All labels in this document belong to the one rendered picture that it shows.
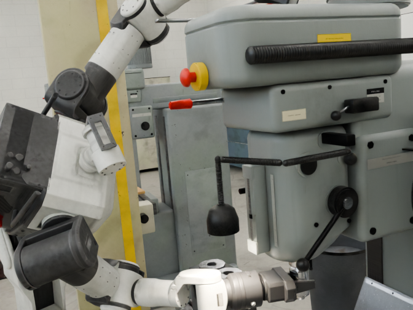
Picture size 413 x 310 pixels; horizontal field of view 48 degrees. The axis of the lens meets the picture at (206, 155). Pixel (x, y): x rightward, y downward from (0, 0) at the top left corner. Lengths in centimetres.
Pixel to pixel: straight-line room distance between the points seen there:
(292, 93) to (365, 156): 25
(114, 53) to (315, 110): 56
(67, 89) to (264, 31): 53
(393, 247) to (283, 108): 68
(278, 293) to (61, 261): 51
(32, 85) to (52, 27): 730
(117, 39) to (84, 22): 142
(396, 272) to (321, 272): 169
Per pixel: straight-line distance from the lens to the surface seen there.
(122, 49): 130
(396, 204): 122
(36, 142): 113
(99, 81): 127
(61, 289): 150
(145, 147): 955
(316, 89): 102
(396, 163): 119
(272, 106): 97
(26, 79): 996
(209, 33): 97
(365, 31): 110
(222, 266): 160
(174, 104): 109
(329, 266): 313
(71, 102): 121
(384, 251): 153
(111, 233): 282
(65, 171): 111
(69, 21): 271
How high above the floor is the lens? 175
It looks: 9 degrees down
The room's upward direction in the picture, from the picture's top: 5 degrees counter-clockwise
